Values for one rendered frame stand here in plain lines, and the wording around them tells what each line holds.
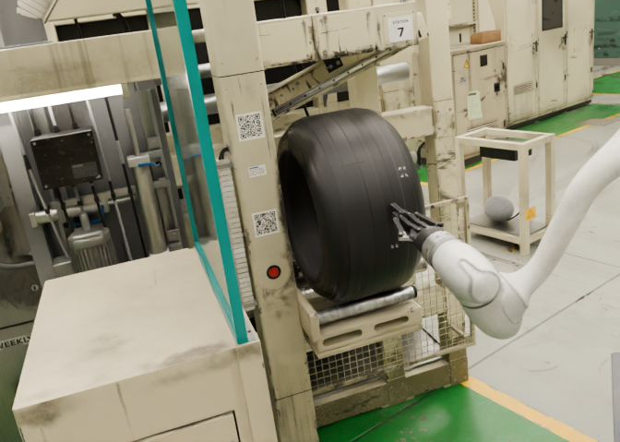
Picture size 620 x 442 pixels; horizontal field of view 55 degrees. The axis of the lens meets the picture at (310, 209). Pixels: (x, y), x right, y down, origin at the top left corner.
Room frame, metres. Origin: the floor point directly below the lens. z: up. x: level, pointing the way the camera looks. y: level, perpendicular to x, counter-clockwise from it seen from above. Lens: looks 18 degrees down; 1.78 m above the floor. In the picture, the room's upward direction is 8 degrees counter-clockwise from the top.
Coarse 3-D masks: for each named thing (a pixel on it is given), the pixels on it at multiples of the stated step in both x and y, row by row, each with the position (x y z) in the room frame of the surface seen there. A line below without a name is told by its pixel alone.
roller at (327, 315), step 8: (400, 288) 1.73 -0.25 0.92; (408, 288) 1.72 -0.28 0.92; (368, 296) 1.70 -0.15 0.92; (376, 296) 1.70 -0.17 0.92; (384, 296) 1.70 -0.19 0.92; (392, 296) 1.70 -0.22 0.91; (400, 296) 1.70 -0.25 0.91; (408, 296) 1.71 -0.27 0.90; (416, 296) 1.72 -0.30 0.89; (344, 304) 1.67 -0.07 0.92; (352, 304) 1.67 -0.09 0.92; (360, 304) 1.67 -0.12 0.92; (368, 304) 1.68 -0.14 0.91; (376, 304) 1.68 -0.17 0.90; (384, 304) 1.69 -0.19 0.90; (392, 304) 1.70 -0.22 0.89; (320, 312) 1.64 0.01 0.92; (328, 312) 1.64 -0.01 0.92; (336, 312) 1.65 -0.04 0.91; (344, 312) 1.65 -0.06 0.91; (352, 312) 1.66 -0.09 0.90; (360, 312) 1.67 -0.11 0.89; (320, 320) 1.63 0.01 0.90; (328, 320) 1.64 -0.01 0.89
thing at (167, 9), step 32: (160, 0) 1.15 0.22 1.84; (160, 32) 1.29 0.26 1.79; (160, 64) 1.42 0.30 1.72; (192, 64) 0.90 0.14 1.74; (192, 96) 0.90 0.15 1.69; (192, 128) 1.03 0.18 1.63; (192, 160) 1.13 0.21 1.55; (192, 192) 1.27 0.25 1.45; (192, 224) 1.42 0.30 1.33; (224, 224) 0.90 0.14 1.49; (224, 256) 0.90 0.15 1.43; (224, 288) 1.00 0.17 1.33
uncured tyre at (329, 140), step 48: (288, 144) 1.80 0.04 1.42; (336, 144) 1.64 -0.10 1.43; (384, 144) 1.66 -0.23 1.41; (288, 192) 2.05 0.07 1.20; (336, 192) 1.55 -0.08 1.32; (384, 192) 1.57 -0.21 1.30; (336, 240) 1.53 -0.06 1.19; (384, 240) 1.54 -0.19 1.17; (336, 288) 1.59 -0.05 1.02; (384, 288) 1.64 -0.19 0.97
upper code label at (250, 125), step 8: (256, 112) 1.68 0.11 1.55; (240, 120) 1.67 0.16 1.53; (248, 120) 1.67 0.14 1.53; (256, 120) 1.68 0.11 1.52; (240, 128) 1.67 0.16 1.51; (248, 128) 1.67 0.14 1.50; (256, 128) 1.68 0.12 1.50; (240, 136) 1.66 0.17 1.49; (248, 136) 1.67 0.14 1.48; (256, 136) 1.68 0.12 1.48; (264, 136) 1.68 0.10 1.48
